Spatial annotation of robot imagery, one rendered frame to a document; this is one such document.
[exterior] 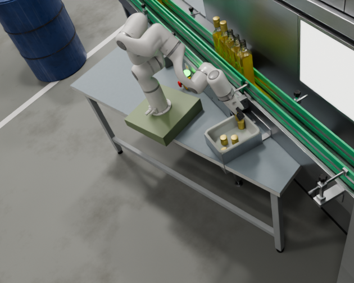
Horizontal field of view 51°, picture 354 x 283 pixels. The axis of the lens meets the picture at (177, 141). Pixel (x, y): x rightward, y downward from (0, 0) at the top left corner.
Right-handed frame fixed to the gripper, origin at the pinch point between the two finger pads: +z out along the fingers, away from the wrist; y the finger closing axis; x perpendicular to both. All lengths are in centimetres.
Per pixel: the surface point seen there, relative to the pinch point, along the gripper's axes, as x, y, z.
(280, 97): -20.2, -3.6, 6.5
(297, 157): -6.9, -27.3, 17.1
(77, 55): 61, 252, 60
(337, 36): -39, -27, -29
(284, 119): -12.8, -16.1, 4.4
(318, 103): -30.5, -16.1, 11.4
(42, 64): 92, 249, 41
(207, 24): -29, 82, 12
